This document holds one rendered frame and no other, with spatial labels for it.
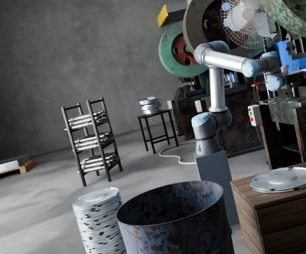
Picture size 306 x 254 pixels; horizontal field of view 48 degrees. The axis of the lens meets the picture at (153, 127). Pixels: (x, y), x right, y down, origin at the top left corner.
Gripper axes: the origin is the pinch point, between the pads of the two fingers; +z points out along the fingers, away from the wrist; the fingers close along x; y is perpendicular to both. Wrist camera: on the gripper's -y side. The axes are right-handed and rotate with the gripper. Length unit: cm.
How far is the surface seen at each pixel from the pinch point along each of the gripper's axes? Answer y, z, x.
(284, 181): 0, -59, 42
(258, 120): 28.0, 16.6, 25.5
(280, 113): 11.8, 9.3, 22.0
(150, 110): 235, 207, 17
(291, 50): -0.8, 13.6, -14.2
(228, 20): 57, 91, -53
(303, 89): -4.6, 2.9, 9.6
